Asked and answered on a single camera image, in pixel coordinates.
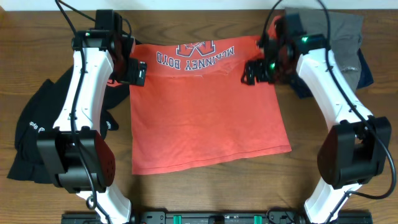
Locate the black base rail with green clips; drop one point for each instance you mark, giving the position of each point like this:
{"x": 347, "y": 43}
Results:
{"x": 273, "y": 217}

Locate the black garment with white logo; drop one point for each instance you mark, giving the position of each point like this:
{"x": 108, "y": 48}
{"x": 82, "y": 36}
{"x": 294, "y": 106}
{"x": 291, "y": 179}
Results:
{"x": 40, "y": 113}

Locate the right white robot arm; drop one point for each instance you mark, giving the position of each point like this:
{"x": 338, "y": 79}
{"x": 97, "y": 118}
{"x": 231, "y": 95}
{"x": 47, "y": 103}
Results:
{"x": 356, "y": 147}

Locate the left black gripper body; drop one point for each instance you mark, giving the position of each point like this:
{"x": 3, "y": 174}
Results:
{"x": 137, "y": 72}

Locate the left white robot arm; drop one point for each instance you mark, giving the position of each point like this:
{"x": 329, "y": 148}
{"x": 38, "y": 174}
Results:
{"x": 73, "y": 151}

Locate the navy blue folded garment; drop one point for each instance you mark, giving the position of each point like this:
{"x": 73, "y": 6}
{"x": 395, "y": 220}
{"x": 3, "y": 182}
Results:
{"x": 365, "y": 71}

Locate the grey folded t-shirt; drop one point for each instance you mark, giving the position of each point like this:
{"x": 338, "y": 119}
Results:
{"x": 345, "y": 38}

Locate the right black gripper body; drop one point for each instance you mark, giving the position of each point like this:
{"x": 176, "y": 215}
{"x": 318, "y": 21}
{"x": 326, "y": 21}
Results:
{"x": 277, "y": 71}

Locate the red orange printed t-shirt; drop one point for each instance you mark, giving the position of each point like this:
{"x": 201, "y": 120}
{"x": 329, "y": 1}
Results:
{"x": 193, "y": 110}

